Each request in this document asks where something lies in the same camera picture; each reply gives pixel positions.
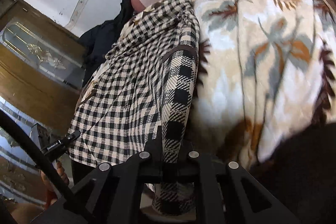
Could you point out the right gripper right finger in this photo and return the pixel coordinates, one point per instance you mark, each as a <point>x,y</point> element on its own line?
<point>189,165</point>

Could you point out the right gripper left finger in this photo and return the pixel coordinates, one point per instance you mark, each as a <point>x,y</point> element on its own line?
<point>155,150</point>

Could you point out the black beige checkered garment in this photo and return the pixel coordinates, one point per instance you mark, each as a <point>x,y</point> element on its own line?
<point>142,90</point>

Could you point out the black clothing pile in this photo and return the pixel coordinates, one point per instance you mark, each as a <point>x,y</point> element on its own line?
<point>98,41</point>

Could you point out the person's left hand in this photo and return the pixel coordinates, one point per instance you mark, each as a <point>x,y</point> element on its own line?
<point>48,180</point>

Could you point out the wooden door with glass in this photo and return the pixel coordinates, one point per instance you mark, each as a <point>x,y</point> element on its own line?
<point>42,67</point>

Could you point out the cream leaf-pattern fleece blanket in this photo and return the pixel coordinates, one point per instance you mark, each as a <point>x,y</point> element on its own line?
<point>266,72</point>

